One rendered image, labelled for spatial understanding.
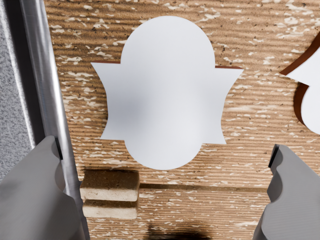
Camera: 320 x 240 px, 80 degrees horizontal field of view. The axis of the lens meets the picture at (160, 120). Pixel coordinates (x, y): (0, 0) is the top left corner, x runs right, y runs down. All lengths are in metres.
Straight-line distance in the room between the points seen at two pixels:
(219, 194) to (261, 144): 0.08
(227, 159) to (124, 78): 0.14
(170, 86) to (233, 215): 0.19
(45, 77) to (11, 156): 0.12
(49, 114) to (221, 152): 0.18
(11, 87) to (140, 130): 0.14
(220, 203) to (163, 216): 0.07
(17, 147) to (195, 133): 0.20
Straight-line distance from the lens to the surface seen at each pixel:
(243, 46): 0.18
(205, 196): 0.25
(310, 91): 0.20
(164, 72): 0.16
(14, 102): 0.25
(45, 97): 0.22
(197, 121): 0.17
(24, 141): 0.27
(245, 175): 0.24
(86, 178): 0.22
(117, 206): 0.23
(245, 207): 0.28
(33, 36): 0.21
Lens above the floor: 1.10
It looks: 63 degrees down
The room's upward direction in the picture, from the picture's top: 179 degrees counter-clockwise
